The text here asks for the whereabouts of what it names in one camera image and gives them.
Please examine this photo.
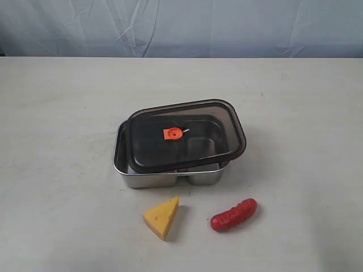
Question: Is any stainless steel lunch box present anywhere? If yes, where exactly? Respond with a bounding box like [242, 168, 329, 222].
[113, 121, 229, 189]

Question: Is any red toy sausage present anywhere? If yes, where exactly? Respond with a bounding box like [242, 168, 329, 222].
[210, 198, 258, 232]

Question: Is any dark transparent box lid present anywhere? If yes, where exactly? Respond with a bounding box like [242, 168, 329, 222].
[126, 99, 246, 173]

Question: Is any yellow toy cheese wedge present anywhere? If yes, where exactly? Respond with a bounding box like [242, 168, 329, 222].
[142, 197, 179, 241]

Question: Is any grey-blue backdrop cloth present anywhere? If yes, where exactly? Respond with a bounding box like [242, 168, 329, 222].
[1, 1, 362, 58]

